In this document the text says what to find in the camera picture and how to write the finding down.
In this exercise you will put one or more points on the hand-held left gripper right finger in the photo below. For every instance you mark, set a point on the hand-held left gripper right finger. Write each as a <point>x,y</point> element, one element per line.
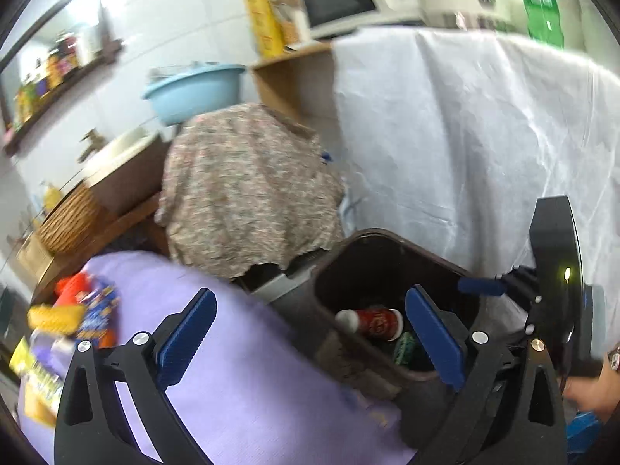
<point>433,336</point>

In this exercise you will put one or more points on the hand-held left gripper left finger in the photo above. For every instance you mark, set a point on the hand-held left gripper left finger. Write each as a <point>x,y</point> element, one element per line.
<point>186,334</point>

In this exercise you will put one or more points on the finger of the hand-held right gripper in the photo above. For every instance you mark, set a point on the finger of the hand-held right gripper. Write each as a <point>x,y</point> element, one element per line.
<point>479,286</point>

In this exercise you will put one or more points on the blue snack packet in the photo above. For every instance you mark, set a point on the blue snack packet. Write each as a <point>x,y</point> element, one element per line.
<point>99,312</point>

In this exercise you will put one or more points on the brown plastic trash bin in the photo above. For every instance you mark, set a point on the brown plastic trash bin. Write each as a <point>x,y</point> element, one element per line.
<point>368,256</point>

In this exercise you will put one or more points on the person's right hand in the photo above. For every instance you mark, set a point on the person's right hand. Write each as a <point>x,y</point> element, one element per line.
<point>588,397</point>

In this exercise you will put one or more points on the green snack packet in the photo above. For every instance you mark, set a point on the green snack packet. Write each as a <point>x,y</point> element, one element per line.
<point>408,348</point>

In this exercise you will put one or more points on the red paper cup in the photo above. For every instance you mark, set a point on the red paper cup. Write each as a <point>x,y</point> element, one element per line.
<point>378,322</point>

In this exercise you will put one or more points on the purple floral tablecloth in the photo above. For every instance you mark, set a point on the purple floral tablecloth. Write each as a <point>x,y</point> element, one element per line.
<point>252,373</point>

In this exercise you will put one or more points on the wristwatch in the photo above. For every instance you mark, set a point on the wristwatch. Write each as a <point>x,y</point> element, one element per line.
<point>614,357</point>

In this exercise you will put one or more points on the red snack packet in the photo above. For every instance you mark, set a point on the red snack packet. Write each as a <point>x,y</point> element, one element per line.
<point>72,290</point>

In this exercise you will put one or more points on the wooden counter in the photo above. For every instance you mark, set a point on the wooden counter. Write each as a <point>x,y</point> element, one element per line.
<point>111,237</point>

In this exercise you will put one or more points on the yellow snack packet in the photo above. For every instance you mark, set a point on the yellow snack packet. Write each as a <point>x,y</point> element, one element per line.
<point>51,317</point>

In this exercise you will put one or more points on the white cloth cover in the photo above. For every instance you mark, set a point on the white cloth cover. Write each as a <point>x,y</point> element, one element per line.
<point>460,145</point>

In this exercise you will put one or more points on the paisley patterned cloth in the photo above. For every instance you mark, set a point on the paisley patterned cloth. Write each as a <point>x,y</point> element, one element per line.
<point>242,189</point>

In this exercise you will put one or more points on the orange yellow packet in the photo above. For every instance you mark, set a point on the orange yellow packet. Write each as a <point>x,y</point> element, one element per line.
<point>41,397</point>

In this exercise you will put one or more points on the wicker basket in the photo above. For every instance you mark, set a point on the wicker basket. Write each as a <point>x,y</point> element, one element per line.
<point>70,223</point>

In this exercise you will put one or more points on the yellow green packet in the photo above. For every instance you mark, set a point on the yellow green packet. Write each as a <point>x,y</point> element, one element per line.
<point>22,358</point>

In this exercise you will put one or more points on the round sink basin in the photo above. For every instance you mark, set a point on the round sink basin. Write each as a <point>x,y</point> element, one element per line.
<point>126,169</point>

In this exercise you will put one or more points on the blue cloth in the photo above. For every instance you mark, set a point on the blue cloth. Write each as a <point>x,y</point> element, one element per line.
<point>583,431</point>

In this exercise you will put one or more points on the yellow liquid bottle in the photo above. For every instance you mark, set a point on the yellow liquid bottle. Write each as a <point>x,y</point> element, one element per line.
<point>51,198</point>

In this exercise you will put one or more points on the brass faucet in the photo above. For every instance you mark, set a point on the brass faucet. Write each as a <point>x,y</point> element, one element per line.
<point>92,143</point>

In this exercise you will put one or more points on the light blue plastic basin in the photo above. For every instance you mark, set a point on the light blue plastic basin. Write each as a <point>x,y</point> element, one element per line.
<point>193,94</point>

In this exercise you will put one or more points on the green plastic bottle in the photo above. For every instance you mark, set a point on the green plastic bottle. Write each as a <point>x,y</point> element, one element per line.
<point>540,0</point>

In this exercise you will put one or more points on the wooden cabinet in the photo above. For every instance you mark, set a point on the wooden cabinet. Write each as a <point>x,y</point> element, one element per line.
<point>290,82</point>

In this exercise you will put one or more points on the row of bottles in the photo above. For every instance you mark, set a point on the row of bottles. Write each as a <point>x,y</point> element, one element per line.
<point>58,68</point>

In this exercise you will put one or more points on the brown paper packet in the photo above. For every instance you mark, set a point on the brown paper packet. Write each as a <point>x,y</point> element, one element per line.
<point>293,19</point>

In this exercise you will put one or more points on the yellow box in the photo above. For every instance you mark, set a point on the yellow box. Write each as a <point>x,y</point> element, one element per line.
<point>261,17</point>

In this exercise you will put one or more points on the dark wooden wall shelf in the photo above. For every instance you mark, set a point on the dark wooden wall shelf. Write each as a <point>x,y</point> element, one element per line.
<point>63,92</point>

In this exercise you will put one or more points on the wall mirror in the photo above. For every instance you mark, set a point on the wall mirror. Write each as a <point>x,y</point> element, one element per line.
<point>43,34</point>

